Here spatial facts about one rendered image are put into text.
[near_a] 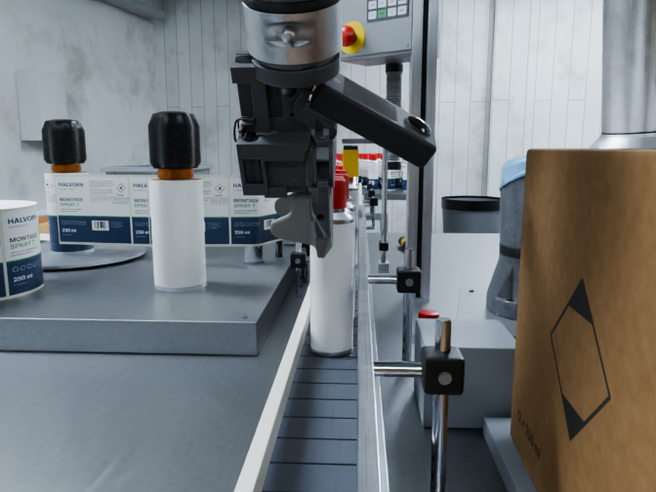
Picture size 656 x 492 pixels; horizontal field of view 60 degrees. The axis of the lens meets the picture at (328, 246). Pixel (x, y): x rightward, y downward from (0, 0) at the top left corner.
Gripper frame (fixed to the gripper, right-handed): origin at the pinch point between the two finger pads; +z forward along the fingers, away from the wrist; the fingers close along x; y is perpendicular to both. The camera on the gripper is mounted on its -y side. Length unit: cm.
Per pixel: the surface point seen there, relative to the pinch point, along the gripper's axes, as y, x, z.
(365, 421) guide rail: -3.7, 25.6, -7.9
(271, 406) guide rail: 3.7, 18.1, 1.9
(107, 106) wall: 226, -427, 193
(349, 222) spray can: -2.1, -6.6, 1.9
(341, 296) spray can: -1.2, -1.7, 8.9
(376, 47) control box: -6, -60, 2
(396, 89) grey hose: -10, -64, 12
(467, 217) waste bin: -93, -342, 252
